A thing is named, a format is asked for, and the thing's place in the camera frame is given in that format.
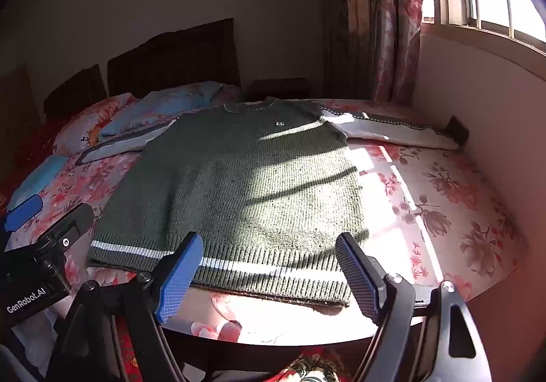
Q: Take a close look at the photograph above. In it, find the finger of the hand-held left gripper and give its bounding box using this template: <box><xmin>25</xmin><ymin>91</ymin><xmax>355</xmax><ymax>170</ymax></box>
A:
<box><xmin>36</xmin><ymin>203</ymin><xmax>95</xmax><ymax>258</ymax></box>
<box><xmin>0</xmin><ymin>193</ymin><xmax>44</xmax><ymax>234</ymax></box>

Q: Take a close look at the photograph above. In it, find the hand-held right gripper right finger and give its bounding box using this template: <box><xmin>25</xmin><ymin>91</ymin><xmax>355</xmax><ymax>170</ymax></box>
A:
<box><xmin>335</xmin><ymin>232</ymin><xmax>493</xmax><ymax>382</ymax></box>

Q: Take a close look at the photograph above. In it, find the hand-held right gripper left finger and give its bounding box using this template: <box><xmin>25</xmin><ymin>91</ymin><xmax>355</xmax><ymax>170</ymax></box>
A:
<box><xmin>45</xmin><ymin>232</ymin><xmax>204</xmax><ymax>382</ymax></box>

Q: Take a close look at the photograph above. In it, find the green grey knit sweater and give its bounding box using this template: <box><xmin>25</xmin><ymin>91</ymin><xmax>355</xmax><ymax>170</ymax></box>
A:
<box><xmin>76</xmin><ymin>96</ymin><xmax>460</xmax><ymax>308</ymax></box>

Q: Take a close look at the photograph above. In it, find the light blue cloth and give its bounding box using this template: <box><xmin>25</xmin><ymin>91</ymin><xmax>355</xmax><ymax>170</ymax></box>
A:
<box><xmin>9</xmin><ymin>155</ymin><xmax>69</xmax><ymax>212</ymax></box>

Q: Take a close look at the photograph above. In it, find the red blanket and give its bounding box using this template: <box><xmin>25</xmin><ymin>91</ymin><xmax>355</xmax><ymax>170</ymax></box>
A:
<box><xmin>0</xmin><ymin>117</ymin><xmax>64</xmax><ymax>203</ymax></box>

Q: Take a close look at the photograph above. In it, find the red floral cloth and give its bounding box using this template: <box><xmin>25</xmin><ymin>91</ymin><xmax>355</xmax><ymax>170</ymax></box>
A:
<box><xmin>273</xmin><ymin>348</ymin><xmax>356</xmax><ymax>382</ymax></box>

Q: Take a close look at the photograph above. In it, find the pink floral pillow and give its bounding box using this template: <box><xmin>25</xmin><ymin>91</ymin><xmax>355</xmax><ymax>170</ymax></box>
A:
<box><xmin>53</xmin><ymin>93</ymin><xmax>138</xmax><ymax>157</ymax></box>

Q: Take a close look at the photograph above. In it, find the pink floral bed sheet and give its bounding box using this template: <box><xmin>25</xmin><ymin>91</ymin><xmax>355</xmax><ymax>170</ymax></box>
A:
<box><xmin>0</xmin><ymin>98</ymin><xmax>527</xmax><ymax>344</ymax></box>

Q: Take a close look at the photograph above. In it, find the narrow dark headboard panel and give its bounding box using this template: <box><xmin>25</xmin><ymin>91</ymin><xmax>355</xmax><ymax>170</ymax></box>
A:
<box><xmin>43</xmin><ymin>64</ymin><xmax>108</xmax><ymax>118</ymax></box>

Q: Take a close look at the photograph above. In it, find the light blue floral pillow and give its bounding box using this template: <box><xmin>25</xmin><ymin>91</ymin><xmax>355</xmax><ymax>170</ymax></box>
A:
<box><xmin>99</xmin><ymin>81</ymin><xmax>234</xmax><ymax>138</ymax></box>

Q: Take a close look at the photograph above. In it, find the small black box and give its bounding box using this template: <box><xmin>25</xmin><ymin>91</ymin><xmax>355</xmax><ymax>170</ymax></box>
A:
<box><xmin>446</xmin><ymin>115</ymin><xmax>470</xmax><ymax>146</ymax></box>

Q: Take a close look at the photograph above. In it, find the wide dark headboard panel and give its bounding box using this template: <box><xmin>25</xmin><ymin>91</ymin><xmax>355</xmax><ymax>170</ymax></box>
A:
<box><xmin>106</xmin><ymin>18</ymin><xmax>242</xmax><ymax>98</ymax></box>

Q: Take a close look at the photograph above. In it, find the pink floral curtain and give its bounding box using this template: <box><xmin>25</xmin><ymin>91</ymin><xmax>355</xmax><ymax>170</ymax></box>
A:
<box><xmin>324</xmin><ymin>0</ymin><xmax>425</xmax><ymax>102</ymax></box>

